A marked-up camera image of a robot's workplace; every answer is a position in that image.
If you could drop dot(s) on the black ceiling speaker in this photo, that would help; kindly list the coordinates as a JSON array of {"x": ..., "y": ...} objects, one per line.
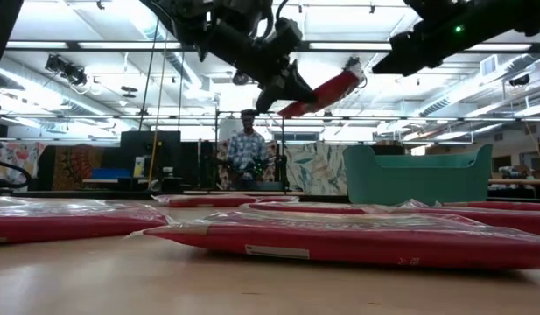
[{"x": 520, "y": 80}]

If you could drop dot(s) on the overhead light bar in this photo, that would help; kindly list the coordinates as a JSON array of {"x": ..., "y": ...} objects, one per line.
[{"x": 121, "y": 50}]

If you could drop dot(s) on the teal plastic basket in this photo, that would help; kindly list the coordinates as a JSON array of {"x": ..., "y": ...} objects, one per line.
[{"x": 405, "y": 188}]

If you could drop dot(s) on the wooden background table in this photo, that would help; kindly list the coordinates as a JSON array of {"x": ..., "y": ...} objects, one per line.
[{"x": 519, "y": 181}]

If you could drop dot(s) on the background robot with green lights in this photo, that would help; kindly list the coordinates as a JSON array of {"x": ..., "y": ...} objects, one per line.
[{"x": 256, "y": 171}]

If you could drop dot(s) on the orange dark patterned fabric partition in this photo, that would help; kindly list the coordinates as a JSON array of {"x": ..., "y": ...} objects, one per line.
[{"x": 77, "y": 168}]

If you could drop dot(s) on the black ceiling spotlight cluster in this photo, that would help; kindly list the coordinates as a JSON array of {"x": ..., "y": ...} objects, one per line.
[{"x": 66, "y": 70}]

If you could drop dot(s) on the round black overhead camera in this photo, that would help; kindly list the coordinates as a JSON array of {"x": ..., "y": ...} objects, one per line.
[{"x": 240, "y": 78}]

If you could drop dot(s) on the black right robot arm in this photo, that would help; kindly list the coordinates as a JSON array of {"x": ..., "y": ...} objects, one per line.
[{"x": 427, "y": 44}]

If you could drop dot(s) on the leaf pattern fabric partition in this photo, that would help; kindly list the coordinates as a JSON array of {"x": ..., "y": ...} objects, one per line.
[{"x": 315, "y": 168}]

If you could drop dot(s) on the floral fabric partition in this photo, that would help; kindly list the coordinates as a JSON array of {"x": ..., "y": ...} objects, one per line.
[{"x": 20, "y": 157}]

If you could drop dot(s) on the person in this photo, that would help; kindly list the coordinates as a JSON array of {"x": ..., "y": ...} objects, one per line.
[{"x": 247, "y": 151}]

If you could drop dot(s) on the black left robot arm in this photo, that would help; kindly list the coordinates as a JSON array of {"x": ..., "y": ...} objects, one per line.
[{"x": 234, "y": 44}]

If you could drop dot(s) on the blue box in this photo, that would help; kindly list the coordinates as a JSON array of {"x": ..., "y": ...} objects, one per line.
[{"x": 110, "y": 173}]

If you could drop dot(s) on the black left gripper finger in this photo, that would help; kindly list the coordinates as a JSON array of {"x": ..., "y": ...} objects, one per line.
[{"x": 301, "y": 89}]

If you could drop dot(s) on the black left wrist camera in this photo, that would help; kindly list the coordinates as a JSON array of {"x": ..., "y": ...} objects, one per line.
[{"x": 287, "y": 32}]

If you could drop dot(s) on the red popcorn bag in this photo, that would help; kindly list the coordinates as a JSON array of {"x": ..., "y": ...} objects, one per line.
[
  {"x": 331, "y": 89},
  {"x": 514, "y": 223},
  {"x": 339, "y": 245},
  {"x": 317, "y": 207},
  {"x": 55, "y": 225},
  {"x": 208, "y": 202},
  {"x": 506, "y": 205}
]

